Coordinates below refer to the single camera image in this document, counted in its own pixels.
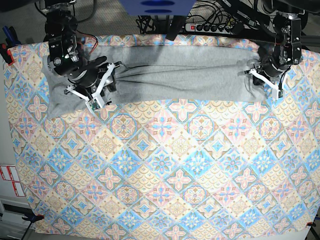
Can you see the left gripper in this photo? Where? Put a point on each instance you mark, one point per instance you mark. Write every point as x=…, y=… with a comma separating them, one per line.
x=268, y=70

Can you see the patterned tile tablecloth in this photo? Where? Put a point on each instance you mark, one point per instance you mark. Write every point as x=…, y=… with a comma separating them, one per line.
x=171, y=169

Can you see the black orange clamp upper left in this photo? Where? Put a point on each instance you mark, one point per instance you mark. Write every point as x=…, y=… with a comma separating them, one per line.
x=6, y=54

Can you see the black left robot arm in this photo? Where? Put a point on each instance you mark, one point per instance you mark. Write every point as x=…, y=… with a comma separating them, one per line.
x=286, y=34

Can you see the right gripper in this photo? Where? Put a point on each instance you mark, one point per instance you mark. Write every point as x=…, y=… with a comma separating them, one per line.
x=91, y=80

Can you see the white power strip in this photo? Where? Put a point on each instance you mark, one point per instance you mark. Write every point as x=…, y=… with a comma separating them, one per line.
x=216, y=28

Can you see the black orange clamp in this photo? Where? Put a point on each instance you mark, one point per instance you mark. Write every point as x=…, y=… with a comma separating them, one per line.
x=311, y=224
x=6, y=54
x=32, y=218

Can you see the black orange clamp lower left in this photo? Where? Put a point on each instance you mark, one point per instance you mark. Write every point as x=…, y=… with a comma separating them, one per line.
x=32, y=218

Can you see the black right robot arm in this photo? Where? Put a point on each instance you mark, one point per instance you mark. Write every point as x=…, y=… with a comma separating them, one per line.
x=66, y=53

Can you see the black orange clamp lower right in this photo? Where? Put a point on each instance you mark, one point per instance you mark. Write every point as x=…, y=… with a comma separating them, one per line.
x=311, y=224

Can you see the grey T-shirt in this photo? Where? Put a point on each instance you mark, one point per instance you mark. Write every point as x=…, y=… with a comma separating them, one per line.
x=206, y=73

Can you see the black support bracket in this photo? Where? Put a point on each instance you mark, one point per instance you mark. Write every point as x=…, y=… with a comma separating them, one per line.
x=176, y=25

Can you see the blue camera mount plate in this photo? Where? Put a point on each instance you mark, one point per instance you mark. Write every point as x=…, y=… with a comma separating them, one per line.
x=157, y=7

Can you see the red white label stickers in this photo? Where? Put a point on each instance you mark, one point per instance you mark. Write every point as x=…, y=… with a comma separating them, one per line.
x=9, y=181

